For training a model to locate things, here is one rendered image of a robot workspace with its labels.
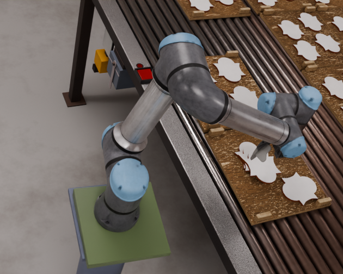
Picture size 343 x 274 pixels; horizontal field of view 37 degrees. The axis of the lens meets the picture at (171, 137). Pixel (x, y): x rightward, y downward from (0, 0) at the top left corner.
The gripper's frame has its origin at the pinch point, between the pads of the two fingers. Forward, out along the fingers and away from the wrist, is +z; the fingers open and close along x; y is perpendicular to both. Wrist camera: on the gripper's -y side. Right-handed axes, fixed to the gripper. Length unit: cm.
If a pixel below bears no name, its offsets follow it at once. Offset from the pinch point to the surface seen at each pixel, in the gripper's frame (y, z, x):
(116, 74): -68, 23, -38
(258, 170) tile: 2.1, 5.5, -2.7
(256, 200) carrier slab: 12.5, 8.5, -6.7
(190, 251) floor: -15, 102, 3
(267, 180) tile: 6.7, 5.5, -1.0
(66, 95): -130, 101, -44
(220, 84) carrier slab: -45.5, 8.5, 0.1
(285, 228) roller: 23.9, 10.3, 1.0
